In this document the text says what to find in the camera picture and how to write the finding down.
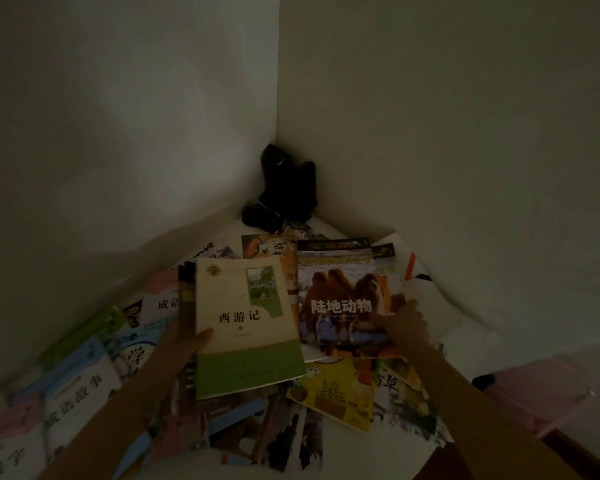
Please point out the person's left hand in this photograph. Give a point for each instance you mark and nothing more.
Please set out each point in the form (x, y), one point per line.
(175, 359)

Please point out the person's right hand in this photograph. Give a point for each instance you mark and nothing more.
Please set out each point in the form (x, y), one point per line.
(407, 329)

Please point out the person's left forearm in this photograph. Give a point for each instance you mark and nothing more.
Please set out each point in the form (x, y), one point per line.
(105, 434)

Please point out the person's right forearm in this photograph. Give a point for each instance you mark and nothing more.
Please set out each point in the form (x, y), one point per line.
(480, 419)

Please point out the pile of books and magazines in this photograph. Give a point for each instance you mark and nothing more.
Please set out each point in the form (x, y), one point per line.
(80, 394)

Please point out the white book green band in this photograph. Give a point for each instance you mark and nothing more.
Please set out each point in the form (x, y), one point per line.
(245, 354)

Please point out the camel cover animal book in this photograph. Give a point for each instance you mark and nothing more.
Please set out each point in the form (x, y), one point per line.
(335, 289)

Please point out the black cloth object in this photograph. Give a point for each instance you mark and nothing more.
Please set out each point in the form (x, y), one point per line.
(285, 184)

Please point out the pink plastic stool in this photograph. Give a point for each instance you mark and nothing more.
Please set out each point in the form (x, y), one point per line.
(540, 389)

